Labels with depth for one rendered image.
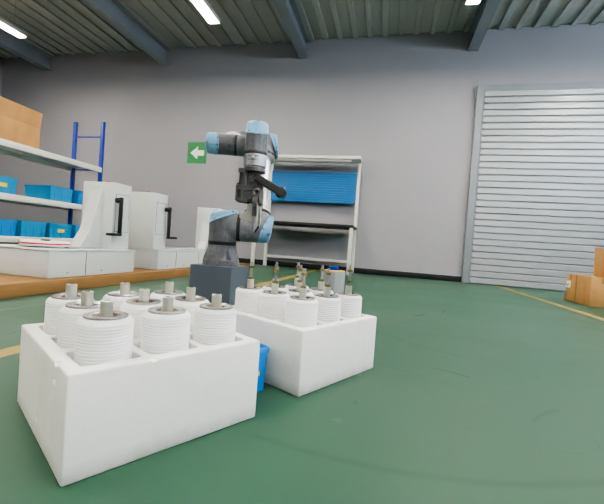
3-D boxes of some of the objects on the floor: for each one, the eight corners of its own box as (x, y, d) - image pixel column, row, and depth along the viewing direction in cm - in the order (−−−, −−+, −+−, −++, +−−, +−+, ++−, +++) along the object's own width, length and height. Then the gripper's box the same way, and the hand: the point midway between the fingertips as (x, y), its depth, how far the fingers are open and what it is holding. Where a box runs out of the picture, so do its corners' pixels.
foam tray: (16, 401, 85) (21, 324, 84) (175, 369, 113) (179, 310, 112) (60, 488, 57) (67, 375, 57) (255, 417, 85) (260, 340, 85)
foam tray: (212, 359, 124) (216, 306, 123) (291, 342, 153) (294, 299, 153) (298, 397, 98) (303, 331, 98) (373, 368, 127) (377, 316, 127)
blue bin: (178, 367, 114) (181, 329, 114) (209, 360, 122) (211, 325, 122) (236, 399, 94) (240, 353, 94) (269, 389, 102) (272, 346, 102)
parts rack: (-65, 252, 444) (-55, 69, 439) (68, 252, 628) (75, 123, 623) (-24, 256, 429) (-14, 67, 425) (99, 254, 613) (107, 123, 609)
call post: (316, 344, 152) (321, 270, 151) (326, 342, 157) (331, 269, 157) (329, 348, 147) (335, 271, 147) (339, 346, 153) (345, 271, 152)
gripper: (244, 171, 129) (239, 231, 129) (235, 164, 118) (230, 230, 118) (268, 172, 128) (263, 233, 129) (261, 165, 117) (257, 232, 118)
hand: (256, 228), depth 123 cm, fingers open, 3 cm apart
